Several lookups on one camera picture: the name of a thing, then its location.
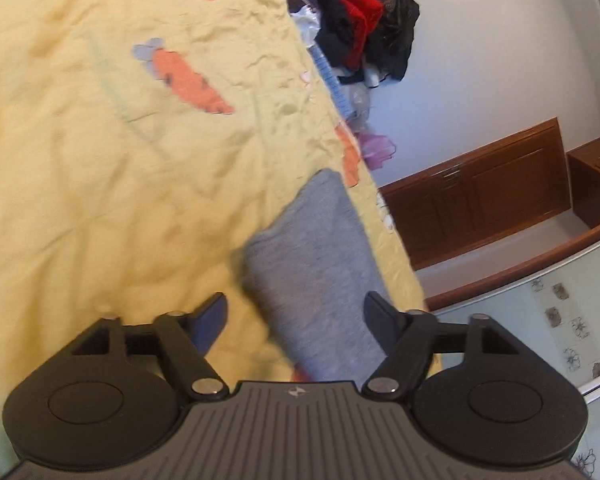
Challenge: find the grey sweater with navy sleeves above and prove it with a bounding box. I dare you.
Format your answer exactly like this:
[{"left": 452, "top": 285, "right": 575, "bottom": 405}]
[{"left": 242, "top": 169, "right": 398, "bottom": 387}]

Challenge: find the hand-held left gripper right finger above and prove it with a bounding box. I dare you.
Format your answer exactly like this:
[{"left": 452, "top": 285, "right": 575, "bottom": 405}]
[{"left": 361, "top": 290, "right": 525, "bottom": 402}]

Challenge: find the wooden door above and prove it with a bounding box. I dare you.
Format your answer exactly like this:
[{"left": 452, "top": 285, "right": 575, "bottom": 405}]
[{"left": 379, "top": 116, "right": 572, "bottom": 272}]

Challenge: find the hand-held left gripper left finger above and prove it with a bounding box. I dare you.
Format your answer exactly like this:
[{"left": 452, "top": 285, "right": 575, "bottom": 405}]
[{"left": 67, "top": 292, "right": 232, "bottom": 403}]

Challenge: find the yellow printed bed sheet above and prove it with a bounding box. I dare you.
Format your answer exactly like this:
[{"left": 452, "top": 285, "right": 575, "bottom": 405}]
[{"left": 0, "top": 0, "right": 428, "bottom": 476}]

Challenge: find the clear plastic bag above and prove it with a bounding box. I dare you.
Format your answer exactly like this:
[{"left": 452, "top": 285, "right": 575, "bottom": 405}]
[{"left": 339, "top": 82, "right": 377, "bottom": 132}]

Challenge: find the pink plastic bag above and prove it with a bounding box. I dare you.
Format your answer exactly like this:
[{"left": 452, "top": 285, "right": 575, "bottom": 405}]
[{"left": 355, "top": 130, "right": 397, "bottom": 172}]

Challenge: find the light blue knit cloth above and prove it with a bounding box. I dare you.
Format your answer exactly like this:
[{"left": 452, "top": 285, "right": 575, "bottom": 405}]
[{"left": 311, "top": 49, "right": 352, "bottom": 117}]

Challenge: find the pile of dark and red clothes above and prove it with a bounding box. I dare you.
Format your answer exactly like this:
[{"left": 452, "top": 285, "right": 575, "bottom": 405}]
[{"left": 285, "top": 0, "right": 422, "bottom": 87}]

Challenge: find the wooden door frame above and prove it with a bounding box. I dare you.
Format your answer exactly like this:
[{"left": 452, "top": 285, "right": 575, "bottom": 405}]
[{"left": 424, "top": 219, "right": 600, "bottom": 313}]

